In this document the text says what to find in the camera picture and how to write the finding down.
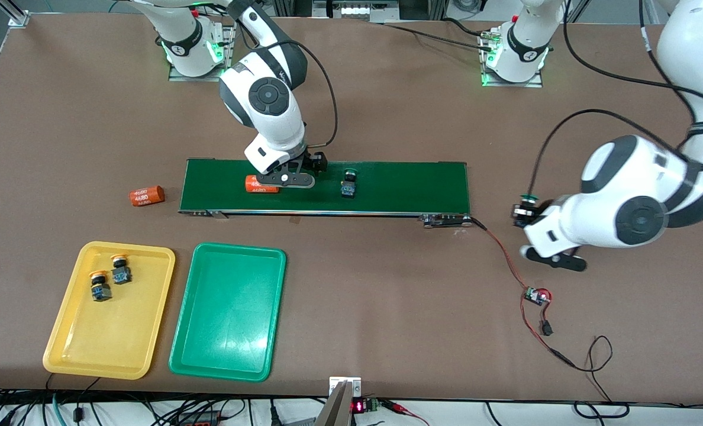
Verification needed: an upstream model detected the orange power strip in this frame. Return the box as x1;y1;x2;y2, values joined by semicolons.
177;412;222;426

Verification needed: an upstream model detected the green conveyor belt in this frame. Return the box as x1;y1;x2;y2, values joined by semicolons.
178;158;473;228

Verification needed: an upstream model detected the white framed light unit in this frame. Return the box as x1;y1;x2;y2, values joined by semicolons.
312;0;401;23

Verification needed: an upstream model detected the thin red wire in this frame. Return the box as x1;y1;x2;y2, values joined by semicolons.
520;289;577;370

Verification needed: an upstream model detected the aluminium camera bracket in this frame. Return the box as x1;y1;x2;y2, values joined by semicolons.
315;377;363;426

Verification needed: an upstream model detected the thin black cable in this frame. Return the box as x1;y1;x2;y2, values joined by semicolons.
570;335;631;419

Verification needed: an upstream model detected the aluminium corner profile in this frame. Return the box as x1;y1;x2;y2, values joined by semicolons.
0;0;31;28

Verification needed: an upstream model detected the red clip lead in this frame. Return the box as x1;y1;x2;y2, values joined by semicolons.
381;400;430;426

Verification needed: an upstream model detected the black table cable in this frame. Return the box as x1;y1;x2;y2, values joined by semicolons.
381;17;497;53

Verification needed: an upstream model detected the aluminium base plate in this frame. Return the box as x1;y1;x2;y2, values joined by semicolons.
168;24;237;82
479;28;545;88

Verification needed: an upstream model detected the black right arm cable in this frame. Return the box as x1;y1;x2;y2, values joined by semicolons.
286;38;338;149

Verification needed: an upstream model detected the orange printed cylinder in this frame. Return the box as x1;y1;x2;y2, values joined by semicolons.
130;185;166;207
244;175;281;195

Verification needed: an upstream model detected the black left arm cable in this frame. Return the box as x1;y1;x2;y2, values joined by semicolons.
528;0;703;199

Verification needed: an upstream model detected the green plastic tray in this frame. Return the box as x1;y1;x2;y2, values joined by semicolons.
168;242;287;383

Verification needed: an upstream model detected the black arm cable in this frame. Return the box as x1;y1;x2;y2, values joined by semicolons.
286;38;338;149
528;0;703;199

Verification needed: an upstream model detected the red black twisted cable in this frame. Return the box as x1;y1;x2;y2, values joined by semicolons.
470;218;533;292

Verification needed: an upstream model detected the yellow push button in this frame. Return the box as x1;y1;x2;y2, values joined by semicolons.
89;270;113;303
110;254;133;286

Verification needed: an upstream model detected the yellow plastic tray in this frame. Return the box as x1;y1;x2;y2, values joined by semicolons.
43;240;176;380

